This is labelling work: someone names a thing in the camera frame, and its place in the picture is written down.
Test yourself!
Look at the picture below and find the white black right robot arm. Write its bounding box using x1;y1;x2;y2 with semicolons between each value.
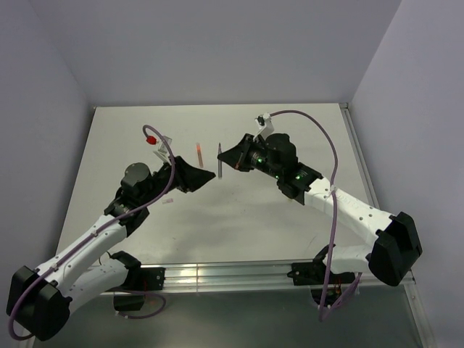
217;133;423;286

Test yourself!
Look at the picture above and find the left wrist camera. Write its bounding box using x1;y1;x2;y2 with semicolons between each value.
146;136;172;163

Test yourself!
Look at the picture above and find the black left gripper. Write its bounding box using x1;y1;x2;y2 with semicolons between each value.
139;155;215;205

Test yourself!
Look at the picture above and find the aluminium side rail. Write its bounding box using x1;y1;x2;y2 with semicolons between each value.
339;103;437;347

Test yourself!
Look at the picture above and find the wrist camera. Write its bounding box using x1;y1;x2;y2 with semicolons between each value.
254;113;274;141
146;136;172;163

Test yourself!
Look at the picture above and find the orange pen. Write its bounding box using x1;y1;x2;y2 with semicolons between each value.
196;143;204;168

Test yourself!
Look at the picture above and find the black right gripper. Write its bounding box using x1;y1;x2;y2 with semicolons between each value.
218;133;282;180

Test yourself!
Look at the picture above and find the aluminium mounting rail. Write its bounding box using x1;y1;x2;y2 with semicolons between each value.
97;262;414;295

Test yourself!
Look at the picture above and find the purple pen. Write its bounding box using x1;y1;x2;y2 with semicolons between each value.
217;142;223;179

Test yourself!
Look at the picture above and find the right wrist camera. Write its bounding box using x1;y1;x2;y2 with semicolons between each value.
254;113;274;141

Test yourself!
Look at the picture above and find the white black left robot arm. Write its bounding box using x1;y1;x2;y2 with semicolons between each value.
7;156;215;341

